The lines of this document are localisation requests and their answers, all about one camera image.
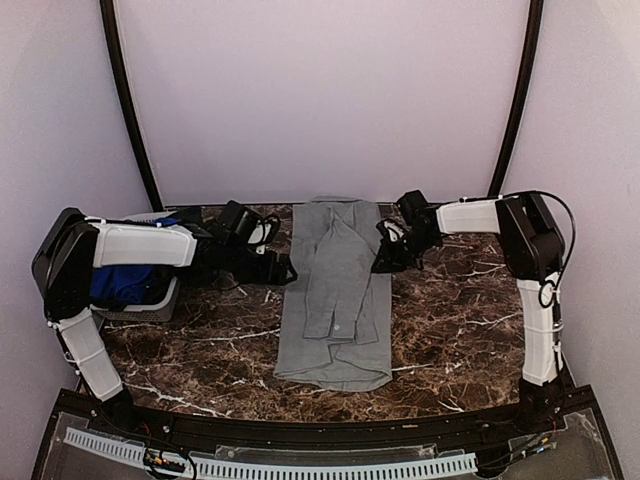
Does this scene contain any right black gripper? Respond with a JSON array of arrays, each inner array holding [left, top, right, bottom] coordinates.
[[373, 228, 440, 273]]

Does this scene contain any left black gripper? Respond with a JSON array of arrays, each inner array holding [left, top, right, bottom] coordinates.
[[223, 241, 298, 286]]

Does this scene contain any grey button shirt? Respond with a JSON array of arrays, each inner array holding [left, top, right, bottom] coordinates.
[[274, 197, 392, 392]]

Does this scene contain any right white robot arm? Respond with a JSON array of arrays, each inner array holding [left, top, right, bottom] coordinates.
[[371, 190, 577, 387]]

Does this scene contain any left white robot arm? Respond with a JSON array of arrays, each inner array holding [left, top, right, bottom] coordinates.
[[31, 201, 297, 436]]

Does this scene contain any grey laundry basket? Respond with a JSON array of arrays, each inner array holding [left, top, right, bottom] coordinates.
[[97, 212, 181, 322]]

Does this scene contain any blue printed t-shirt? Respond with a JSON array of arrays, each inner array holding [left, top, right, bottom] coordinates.
[[89, 214, 181, 307]]

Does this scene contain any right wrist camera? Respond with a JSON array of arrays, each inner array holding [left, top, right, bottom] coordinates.
[[376, 218, 407, 244]]

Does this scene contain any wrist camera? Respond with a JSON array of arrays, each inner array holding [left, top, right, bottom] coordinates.
[[248, 215, 281, 254], [376, 218, 407, 244]]

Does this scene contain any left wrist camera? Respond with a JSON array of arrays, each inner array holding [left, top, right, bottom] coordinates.
[[248, 215, 281, 254]]

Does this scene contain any black curved front rail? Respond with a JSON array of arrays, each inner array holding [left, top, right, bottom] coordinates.
[[54, 384, 596, 456]]

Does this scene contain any white slotted cable duct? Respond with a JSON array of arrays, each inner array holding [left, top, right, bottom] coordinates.
[[64, 427, 477, 479]]

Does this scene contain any right black frame post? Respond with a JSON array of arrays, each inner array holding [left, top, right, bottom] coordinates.
[[487, 0, 544, 196]]

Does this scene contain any black frame post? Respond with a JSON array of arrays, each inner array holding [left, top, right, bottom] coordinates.
[[99, 0, 164, 212], [487, 0, 544, 196]]

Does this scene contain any left black frame post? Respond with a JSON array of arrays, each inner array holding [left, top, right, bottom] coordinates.
[[99, 0, 164, 212]]

